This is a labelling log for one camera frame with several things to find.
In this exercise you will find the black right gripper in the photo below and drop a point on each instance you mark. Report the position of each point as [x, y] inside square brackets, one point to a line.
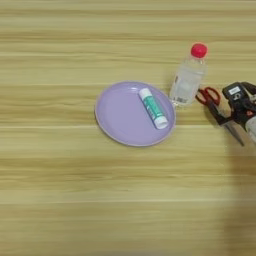
[243, 110]

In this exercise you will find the clear bottle with red cap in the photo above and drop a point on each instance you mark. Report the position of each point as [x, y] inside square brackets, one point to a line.
[188, 80]

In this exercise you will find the green and white glue stick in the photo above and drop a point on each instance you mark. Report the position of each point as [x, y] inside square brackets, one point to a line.
[152, 108]

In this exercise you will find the black box with white label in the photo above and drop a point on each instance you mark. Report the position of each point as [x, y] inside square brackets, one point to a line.
[234, 91]

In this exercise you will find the purple round plate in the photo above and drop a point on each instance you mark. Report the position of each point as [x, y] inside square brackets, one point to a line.
[123, 116]

